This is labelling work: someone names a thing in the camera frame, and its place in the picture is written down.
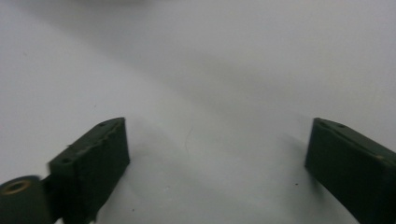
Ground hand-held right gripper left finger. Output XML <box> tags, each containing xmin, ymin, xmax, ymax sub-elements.
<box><xmin>48</xmin><ymin>117</ymin><xmax>131</xmax><ymax>224</ymax></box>

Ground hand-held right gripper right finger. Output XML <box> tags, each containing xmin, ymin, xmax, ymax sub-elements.
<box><xmin>304</xmin><ymin>117</ymin><xmax>396</xmax><ymax>224</ymax></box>

